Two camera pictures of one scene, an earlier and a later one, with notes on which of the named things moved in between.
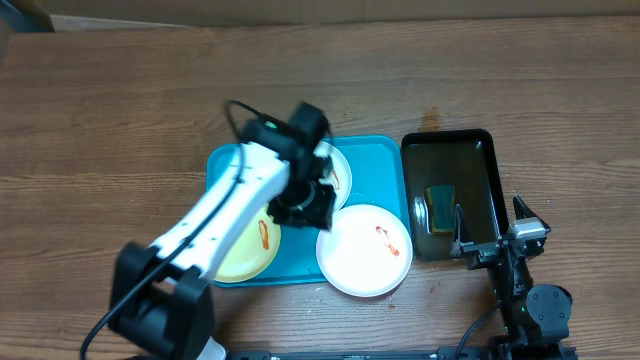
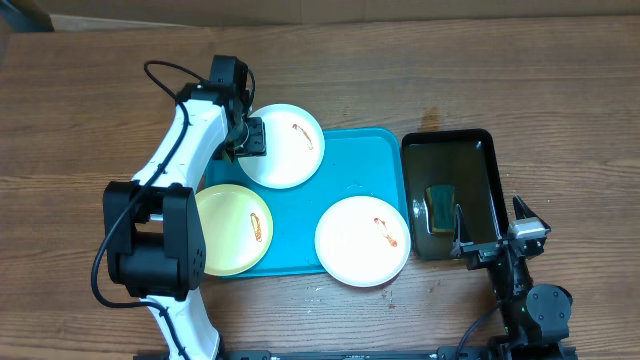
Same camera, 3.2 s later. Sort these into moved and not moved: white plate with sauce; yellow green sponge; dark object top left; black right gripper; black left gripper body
Moved: white plate with sauce; black left gripper body
Not moved: yellow green sponge; black right gripper; dark object top left
